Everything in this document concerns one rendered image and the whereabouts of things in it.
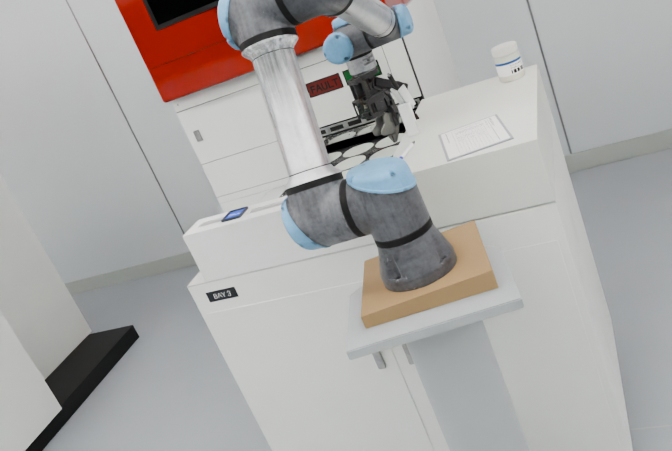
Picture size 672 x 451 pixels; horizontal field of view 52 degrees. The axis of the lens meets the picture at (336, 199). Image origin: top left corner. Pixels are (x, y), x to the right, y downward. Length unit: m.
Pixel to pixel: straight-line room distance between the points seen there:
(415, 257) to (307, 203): 0.22
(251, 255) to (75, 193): 3.17
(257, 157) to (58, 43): 2.35
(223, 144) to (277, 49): 1.06
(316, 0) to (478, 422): 0.87
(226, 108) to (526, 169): 1.15
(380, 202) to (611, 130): 2.58
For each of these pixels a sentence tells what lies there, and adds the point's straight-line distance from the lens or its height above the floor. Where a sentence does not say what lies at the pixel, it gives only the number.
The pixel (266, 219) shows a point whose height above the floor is 0.95.
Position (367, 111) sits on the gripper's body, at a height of 1.05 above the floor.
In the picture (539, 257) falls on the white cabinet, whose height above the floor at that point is 0.70.
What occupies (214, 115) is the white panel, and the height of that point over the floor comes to 1.12.
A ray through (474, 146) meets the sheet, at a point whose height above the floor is 0.97.
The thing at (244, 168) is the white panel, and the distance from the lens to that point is 2.36.
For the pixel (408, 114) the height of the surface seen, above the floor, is 1.02.
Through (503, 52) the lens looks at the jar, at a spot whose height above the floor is 1.05.
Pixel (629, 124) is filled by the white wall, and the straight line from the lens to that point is 3.71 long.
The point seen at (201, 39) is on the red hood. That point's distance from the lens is 2.22.
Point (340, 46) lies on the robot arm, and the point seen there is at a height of 1.25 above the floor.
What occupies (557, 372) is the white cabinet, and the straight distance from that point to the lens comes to 1.75.
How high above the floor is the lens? 1.45
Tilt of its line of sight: 18 degrees down
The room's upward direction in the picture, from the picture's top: 23 degrees counter-clockwise
